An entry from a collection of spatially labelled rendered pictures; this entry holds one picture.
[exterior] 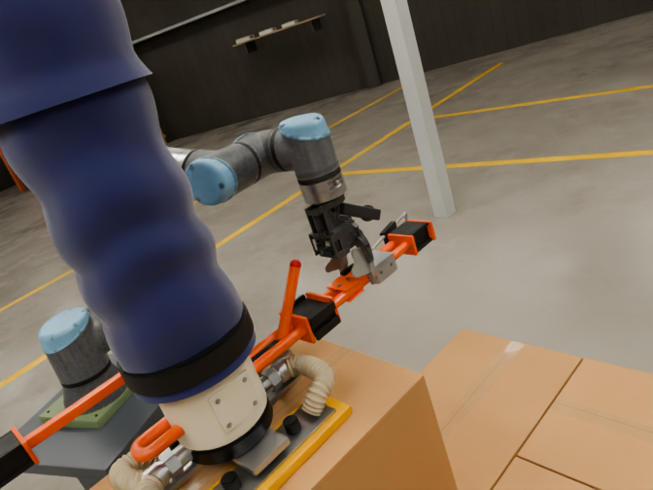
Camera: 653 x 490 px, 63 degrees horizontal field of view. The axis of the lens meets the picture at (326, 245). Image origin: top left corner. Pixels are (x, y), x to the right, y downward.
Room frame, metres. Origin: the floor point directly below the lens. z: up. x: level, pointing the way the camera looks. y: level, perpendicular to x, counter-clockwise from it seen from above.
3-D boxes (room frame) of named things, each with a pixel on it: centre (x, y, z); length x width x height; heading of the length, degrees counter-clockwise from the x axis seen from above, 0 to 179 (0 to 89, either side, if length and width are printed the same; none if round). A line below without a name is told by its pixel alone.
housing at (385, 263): (1.09, -0.09, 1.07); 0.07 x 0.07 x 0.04; 38
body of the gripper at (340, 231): (1.04, -0.03, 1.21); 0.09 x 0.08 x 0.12; 127
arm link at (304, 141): (1.05, -0.03, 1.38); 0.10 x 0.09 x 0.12; 52
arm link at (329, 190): (1.04, -0.03, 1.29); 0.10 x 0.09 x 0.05; 37
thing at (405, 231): (1.17, -0.20, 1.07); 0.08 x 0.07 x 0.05; 128
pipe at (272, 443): (0.80, 0.27, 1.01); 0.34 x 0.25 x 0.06; 128
